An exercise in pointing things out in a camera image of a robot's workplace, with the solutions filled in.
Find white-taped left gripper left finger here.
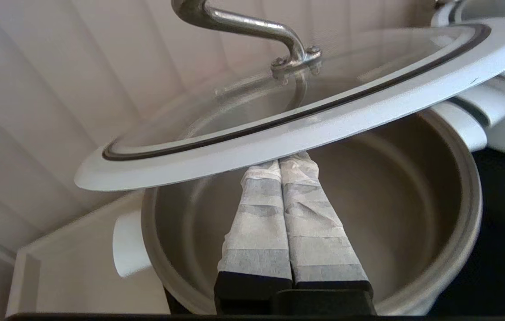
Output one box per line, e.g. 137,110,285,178
215,160,295,315

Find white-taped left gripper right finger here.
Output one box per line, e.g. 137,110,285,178
279,151,373,293

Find wide black glass cooktop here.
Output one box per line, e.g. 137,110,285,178
163,147,505,317

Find white pot with open handles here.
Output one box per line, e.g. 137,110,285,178
112,100,488,317

